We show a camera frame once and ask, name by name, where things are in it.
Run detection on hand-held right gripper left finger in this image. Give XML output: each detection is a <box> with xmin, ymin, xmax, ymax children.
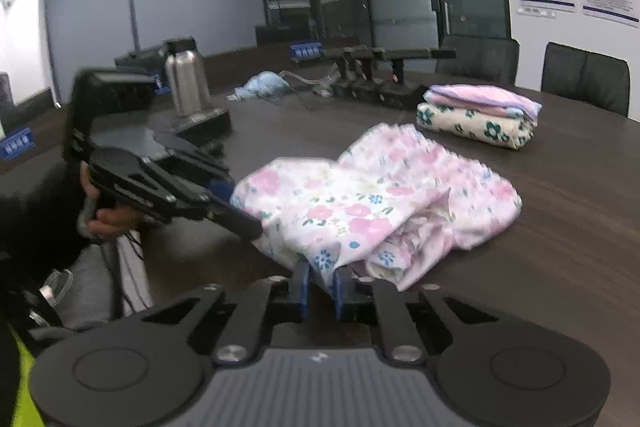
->
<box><xmin>140</xmin><ymin>259</ymin><xmax>313</xmax><ymax>365</ymax></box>

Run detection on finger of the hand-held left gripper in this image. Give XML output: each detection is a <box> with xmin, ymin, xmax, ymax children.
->
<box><xmin>197</xmin><ymin>147</ymin><xmax>237</xmax><ymax>204</ymax></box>
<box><xmin>170</xmin><ymin>189</ymin><xmax>264</xmax><ymax>242</ymax></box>

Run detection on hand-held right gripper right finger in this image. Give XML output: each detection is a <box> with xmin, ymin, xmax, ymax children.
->
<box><xmin>330</xmin><ymin>264</ymin><xmax>506</xmax><ymax>365</ymax></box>

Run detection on pink floral garment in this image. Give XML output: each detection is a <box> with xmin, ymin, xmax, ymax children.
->
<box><xmin>230</xmin><ymin>123</ymin><xmax>523</xmax><ymax>293</ymax></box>

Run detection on person's left forearm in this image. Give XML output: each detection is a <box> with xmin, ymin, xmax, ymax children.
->
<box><xmin>0</xmin><ymin>157</ymin><xmax>91</xmax><ymax>268</ymax></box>

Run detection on person's left hand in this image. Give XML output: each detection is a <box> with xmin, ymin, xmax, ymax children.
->
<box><xmin>79</xmin><ymin>162</ymin><xmax>143</xmax><ymax>242</ymax></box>

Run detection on black desktop device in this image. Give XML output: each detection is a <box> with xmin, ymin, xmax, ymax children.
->
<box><xmin>114</xmin><ymin>38</ymin><xmax>196</xmax><ymax>70</ymax></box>
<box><xmin>171</xmin><ymin>107</ymin><xmax>232</xmax><ymax>145</ymax></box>

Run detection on steel water bottle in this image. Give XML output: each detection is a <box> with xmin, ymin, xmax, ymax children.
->
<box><xmin>164</xmin><ymin>38</ymin><xmax>211</xmax><ymax>115</ymax></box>

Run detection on crumpled light blue cloth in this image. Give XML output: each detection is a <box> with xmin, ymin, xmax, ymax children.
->
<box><xmin>235</xmin><ymin>72</ymin><xmax>291</xmax><ymax>102</ymax></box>

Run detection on person's grey pants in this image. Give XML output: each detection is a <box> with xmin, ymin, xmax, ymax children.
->
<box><xmin>30</xmin><ymin>242</ymin><xmax>151</xmax><ymax>333</ymax></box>

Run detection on black conference microphone unit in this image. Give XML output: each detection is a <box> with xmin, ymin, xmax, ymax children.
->
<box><xmin>377</xmin><ymin>48</ymin><xmax>457</xmax><ymax>108</ymax></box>
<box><xmin>350</xmin><ymin>48</ymin><xmax>383</xmax><ymax>100</ymax></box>
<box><xmin>322</xmin><ymin>48</ymin><xmax>357</xmax><ymax>95</ymax></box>

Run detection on folded white green-flower cloth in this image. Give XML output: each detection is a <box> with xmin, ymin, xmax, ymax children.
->
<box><xmin>416</xmin><ymin>102</ymin><xmax>538</xmax><ymax>150</ymax></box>

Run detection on person's yellow vest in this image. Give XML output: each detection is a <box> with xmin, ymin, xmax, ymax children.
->
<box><xmin>0</xmin><ymin>317</ymin><xmax>46</xmax><ymax>427</ymax></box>

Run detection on folded pink purple-trimmed cloth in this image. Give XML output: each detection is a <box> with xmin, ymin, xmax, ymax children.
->
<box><xmin>424</xmin><ymin>84</ymin><xmax>542</xmax><ymax>120</ymax></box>

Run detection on black office chair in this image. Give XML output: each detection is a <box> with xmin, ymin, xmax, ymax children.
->
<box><xmin>541</xmin><ymin>42</ymin><xmax>631</xmax><ymax>116</ymax></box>
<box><xmin>436</xmin><ymin>36</ymin><xmax>521</xmax><ymax>85</ymax></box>

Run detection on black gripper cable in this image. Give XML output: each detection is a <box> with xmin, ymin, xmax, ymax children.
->
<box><xmin>112</xmin><ymin>232</ymin><xmax>151</xmax><ymax>323</ymax></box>

